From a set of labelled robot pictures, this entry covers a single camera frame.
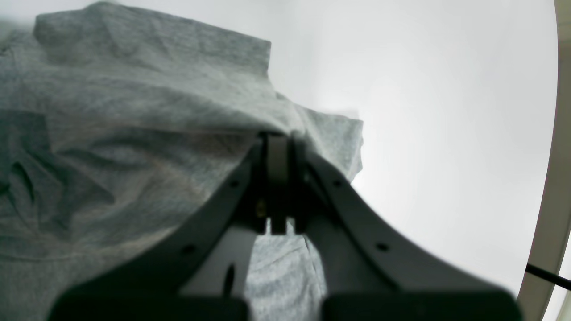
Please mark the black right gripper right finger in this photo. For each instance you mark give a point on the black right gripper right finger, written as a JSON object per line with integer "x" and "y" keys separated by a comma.
{"x": 372, "y": 272}

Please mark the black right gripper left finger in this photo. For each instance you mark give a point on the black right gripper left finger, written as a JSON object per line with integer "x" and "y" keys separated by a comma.
{"x": 198, "y": 272}

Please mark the grey t-shirt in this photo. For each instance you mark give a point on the grey t-shirt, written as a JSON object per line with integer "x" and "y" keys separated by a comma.
{"x": 117, "y": 124}

